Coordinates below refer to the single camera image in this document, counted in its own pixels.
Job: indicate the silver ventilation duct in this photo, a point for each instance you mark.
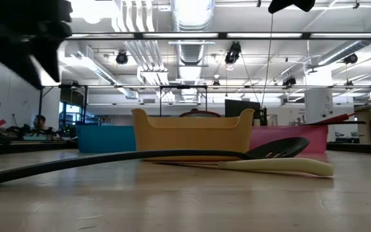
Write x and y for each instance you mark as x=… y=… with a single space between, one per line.
x=190 y=54

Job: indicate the black ceiling spotlight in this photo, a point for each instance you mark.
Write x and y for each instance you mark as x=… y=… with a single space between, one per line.
x=121 y=58
x=234 y=51
x=350 y=58

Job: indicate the person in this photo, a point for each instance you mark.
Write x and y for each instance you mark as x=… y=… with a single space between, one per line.
x=40 y=122

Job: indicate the black aluminium mounting frame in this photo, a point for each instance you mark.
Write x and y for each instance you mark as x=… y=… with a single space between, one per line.
x=359 y=149

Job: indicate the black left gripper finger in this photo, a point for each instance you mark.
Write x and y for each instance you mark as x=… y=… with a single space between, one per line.
x=15 y=58
x=48 y=54

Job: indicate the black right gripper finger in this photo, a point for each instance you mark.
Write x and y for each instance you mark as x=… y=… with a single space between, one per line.
x=280 y=4
x=305 y=4

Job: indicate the pink plastic bin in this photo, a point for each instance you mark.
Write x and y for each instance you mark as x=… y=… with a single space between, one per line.
x=314 y=141

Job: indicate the teal plastic bin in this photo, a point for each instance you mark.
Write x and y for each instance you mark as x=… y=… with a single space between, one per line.
x=108 y=138

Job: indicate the black monitor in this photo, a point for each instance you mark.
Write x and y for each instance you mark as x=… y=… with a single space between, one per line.
x=241 y=108

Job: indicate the yellow plastic bin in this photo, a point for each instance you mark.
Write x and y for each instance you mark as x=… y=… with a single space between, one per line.
x=192 y=138

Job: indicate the black slotted spatula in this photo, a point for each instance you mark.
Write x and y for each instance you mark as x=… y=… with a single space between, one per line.
x=282 y=146

